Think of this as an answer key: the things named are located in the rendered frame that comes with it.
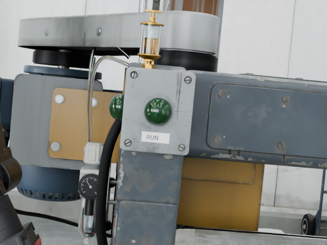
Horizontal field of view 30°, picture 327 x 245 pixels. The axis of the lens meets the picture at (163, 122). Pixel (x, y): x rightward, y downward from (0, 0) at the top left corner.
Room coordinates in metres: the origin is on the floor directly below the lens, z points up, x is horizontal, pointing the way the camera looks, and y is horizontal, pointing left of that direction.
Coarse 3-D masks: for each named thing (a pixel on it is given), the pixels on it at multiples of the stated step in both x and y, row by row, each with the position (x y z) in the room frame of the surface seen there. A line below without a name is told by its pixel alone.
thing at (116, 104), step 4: (116, 96) 0.67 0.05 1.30; (120, 96) 0.67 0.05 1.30; (112, 100) 0.67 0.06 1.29; (116, 100) 0.66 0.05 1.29; (120, 100) 0.66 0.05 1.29; (112, 104) 0.66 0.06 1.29; (116, 104) 0.66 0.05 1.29; (120, 104) 0.66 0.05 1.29; (112, 108) 0.66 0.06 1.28; (116, 108) 0.66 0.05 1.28; (120, 108) 0.66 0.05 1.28; (112, 112) 0.66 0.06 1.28; (116, 112) 0.66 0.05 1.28; (120, 112) 0.66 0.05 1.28; (112, 116) 0.67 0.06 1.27; (116, 116) 0.66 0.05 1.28; (120, 116) 0.66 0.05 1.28; (120, 120) 0.67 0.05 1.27
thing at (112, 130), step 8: (112, 128) 0.71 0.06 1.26; (120, 128) 0.71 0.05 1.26; (112, 136) 0.71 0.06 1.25; (104, 144) 0.72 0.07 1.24; (112, 144) 0.71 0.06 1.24; (104, 152) 0.71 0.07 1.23; (112, 152) 0.72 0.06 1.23; (104, 160) 0.71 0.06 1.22; (104, 168) 0.71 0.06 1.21; (104, 176) 0.72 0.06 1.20; (104, 184) 0.72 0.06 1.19; (104, 192) 0.72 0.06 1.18; (96, 200) 0.73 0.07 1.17; (104, 200) 0.72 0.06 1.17; (96, 208) 0.73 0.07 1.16; (104, 208) 0.73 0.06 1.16; (96, 216) 0.73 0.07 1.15; (104, 216) 0.73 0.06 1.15; (96, 224) 0.73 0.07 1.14; (104, 224) 0.73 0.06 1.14; (96, 232) 0.74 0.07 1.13; (104, 232) 0.74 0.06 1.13; (104, 240) 0.74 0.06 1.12
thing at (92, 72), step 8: (120, 48) 1.04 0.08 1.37; (104, 56) 0.81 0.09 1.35; (112, 56) 0.80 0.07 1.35; (128, 56) 1.05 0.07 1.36; (96, 64) 0.82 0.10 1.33; (88, 80) 0.97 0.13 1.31; (88, 88) 0.97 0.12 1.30; (88, 96) 0.87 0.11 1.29; (88, 104) 0.88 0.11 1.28; (88, 112) 0.90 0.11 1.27; (88, 120) 0.91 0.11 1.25; (88, 128) 0.92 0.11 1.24; (88, 136) 0.96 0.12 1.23
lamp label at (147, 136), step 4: (144, 132) 0.65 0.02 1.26; (148, 132) 0.65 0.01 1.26; (152, 132) 0.65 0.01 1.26; (144, 136) 0.65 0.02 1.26; (148, 136) 0.65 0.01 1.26; (152, 136) 0.65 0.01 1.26; (156, 136) 0.65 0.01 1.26; (160, 136) 0.65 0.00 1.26; (164, 136) 0.65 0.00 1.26; (168, 136) 0.65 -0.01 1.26; (144, 140) 0.65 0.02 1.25; (148, 140) 0.65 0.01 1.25; (152, 140) 0.65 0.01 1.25; (156, 140) 0.65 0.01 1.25; (160, 140) 0.65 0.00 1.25; (164, 140) 0.65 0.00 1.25; (168, 140) 0.65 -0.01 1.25
